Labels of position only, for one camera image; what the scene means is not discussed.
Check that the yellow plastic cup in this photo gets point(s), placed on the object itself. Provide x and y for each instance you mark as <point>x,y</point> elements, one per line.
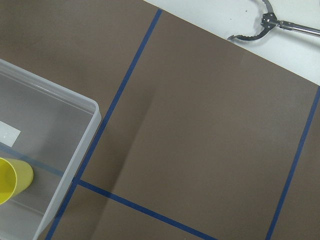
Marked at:
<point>15,177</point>

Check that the metal reacher grabber tool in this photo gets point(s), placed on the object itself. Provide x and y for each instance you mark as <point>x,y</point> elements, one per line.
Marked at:
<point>269,21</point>

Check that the white label sticker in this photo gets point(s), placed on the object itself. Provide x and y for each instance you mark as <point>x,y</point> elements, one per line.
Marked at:
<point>8,134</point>

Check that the clear plastic storage box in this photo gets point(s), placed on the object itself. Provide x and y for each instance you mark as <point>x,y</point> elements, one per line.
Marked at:
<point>54,127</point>

